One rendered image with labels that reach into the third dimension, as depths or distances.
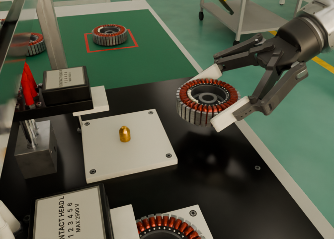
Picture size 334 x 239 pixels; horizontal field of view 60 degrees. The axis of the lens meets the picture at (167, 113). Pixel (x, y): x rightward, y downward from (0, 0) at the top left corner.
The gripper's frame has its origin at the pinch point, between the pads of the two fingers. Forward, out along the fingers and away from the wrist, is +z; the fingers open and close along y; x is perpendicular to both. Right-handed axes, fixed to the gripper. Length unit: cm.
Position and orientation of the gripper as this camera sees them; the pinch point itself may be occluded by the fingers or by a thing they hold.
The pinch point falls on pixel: (208, 100)
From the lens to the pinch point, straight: 52.2
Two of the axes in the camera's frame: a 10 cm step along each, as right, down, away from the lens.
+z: -8.3, 5.5, 1.0
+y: 2.9, 5.7, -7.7
